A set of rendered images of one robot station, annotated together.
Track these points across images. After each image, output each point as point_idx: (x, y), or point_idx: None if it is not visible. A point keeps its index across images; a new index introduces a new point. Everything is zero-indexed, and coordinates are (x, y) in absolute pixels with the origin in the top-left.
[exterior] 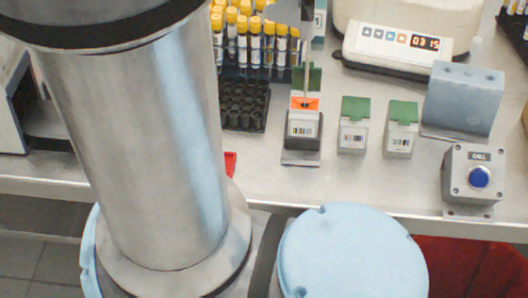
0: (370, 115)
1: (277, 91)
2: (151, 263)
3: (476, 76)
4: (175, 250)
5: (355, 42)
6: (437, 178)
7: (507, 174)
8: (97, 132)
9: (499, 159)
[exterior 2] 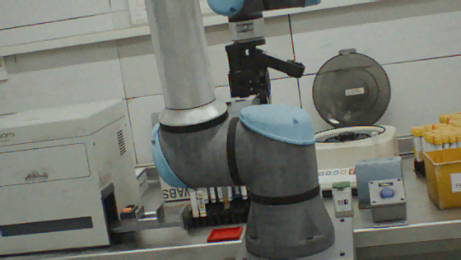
0: (319, 188)
1: None
2: (182, 103)
3: (382, 160)
4: (192, 88)
5: None
6: (370, 218)
7: (417, 211)
8: (161, 2)
9: (398, 183)
